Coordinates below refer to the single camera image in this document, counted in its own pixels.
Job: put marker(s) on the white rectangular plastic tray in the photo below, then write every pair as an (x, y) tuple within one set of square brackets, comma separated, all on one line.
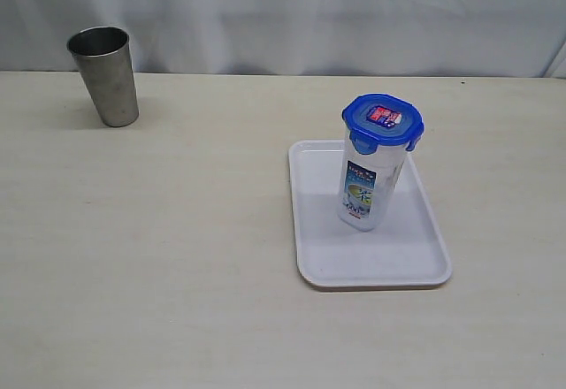
[(406, 250)]

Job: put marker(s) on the white backdrop curtain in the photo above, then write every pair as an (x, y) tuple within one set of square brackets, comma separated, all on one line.
[(515, 38)]

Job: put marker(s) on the blue plastic lid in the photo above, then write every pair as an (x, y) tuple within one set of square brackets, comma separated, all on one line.
[(376, 120)]

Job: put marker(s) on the stainless steel tumbler cup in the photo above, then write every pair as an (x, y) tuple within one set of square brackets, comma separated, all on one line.
[(103, 58)]

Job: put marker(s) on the clear plastic pitcher container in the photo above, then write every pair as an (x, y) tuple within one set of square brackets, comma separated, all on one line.
[(367, 183)]

